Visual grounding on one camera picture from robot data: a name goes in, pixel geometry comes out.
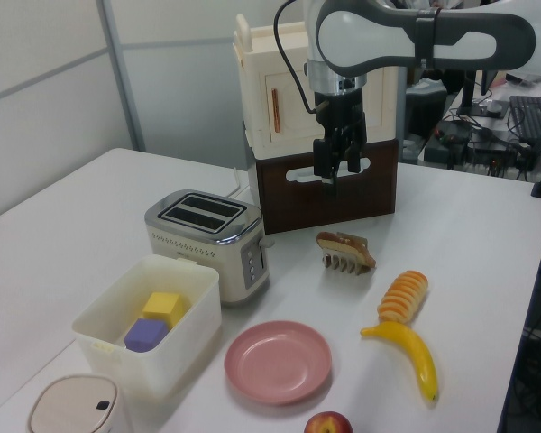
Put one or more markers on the yellow banana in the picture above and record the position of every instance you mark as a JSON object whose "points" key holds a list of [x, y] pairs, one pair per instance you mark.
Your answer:
{"points": [[419, 356]]}

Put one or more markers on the black monitor stand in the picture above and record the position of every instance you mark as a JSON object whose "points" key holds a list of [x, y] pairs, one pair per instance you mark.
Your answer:
{"points": [[475, 99]]}

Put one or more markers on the toast bread slice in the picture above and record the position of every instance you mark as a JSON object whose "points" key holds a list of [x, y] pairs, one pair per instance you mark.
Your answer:
{"points": [[342, 245]]}

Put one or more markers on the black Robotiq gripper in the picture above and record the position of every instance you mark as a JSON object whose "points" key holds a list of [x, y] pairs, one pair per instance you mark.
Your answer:
{"points": [[340, 113]]}

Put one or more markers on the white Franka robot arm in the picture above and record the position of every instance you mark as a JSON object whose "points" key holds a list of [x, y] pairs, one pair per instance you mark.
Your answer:
{"points": [[365, 31]]}

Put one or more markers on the metal toast rack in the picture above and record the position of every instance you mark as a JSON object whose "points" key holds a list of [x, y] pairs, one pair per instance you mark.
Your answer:
{"points": [[342, 264]]}

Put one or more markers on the pink plate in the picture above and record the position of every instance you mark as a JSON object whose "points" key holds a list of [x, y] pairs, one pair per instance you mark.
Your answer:
{"points": [[277, 361]]}

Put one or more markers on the yellow cube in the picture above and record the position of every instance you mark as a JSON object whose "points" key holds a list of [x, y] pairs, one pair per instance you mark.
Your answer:
{"points": [[162, 306]]}

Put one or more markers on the black keyboard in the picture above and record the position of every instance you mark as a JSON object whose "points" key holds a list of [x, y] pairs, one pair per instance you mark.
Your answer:
{"points": [[529, 115]]}

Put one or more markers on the red apple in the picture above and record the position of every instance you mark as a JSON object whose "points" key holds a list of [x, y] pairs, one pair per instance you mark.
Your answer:
{"points": [[328, 424]]}

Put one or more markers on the white bin with lid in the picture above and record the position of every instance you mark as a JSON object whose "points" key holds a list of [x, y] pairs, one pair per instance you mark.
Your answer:
{"points": [[76, 406]]}

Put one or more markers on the white brown appliance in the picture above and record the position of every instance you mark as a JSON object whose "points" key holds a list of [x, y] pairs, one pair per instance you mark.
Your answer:
{"points": [[297, 203]]}

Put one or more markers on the cream wooden cabinet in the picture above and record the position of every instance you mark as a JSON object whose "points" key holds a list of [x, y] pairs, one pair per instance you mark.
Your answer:
{"points": [[270, 72]]}

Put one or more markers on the cream and chrome toaster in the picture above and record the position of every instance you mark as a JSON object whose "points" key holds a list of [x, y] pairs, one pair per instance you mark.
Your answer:
{"points": [[216, 243]]}

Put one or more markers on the purple cube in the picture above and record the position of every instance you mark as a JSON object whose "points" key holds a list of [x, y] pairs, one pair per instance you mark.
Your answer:
{"points": [[145, 336]]}

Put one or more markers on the long orange striped bread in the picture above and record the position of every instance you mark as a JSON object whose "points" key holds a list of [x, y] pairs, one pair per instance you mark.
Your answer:
{"points": [[403, 295]]}

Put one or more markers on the white plastic container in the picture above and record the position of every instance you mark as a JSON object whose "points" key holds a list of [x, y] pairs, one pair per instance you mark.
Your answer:
{"points": [[117, 361]]}

